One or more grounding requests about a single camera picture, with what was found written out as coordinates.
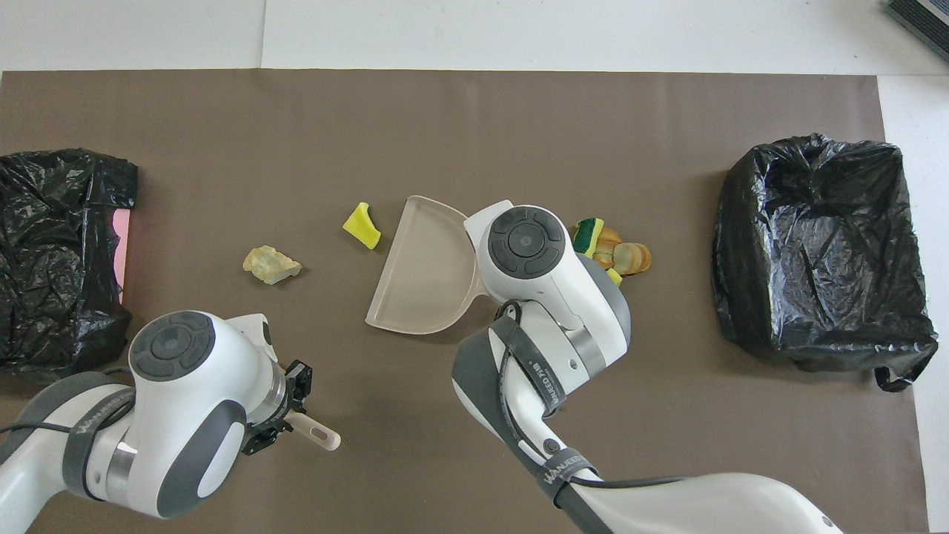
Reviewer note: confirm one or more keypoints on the notched yellow sponge piece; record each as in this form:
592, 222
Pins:
614, 277

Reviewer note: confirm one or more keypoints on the yellow sponge with green side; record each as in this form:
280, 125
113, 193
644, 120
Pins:
362, 226

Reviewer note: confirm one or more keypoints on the right black bag bin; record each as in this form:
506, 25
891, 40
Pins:
815, 252

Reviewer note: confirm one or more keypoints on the pink plastic bin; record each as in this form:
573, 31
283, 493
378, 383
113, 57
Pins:
122, 252

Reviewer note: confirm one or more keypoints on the beige brush with black bristles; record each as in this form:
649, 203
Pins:
319, 434

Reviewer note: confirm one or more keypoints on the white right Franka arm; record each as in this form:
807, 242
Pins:
704, 504

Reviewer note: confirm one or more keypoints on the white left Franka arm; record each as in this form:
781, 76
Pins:
207, 386

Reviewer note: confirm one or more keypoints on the large yellow green sponge piece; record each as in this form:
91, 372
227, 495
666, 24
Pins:
589, 233

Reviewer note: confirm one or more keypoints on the brown paper table mat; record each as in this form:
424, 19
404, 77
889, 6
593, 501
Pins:
445, 104

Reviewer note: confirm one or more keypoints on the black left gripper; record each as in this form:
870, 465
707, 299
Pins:
282, 408

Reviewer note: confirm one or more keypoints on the pale crumbly foam chunk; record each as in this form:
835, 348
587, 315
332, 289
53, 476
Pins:
270, 265

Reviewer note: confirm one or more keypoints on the beige plastic dustpan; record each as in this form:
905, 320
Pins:
422, 274

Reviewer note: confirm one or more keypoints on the black bag bin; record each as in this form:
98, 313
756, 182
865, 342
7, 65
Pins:
815, 252
52, 245

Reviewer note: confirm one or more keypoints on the left black bag bin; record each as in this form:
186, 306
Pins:
52, 245

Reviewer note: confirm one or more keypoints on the dark grey ribbed panel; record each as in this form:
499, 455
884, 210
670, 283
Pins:
923, 22

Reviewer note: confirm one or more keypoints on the rounded orange foam chunk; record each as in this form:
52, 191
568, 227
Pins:
634, 258

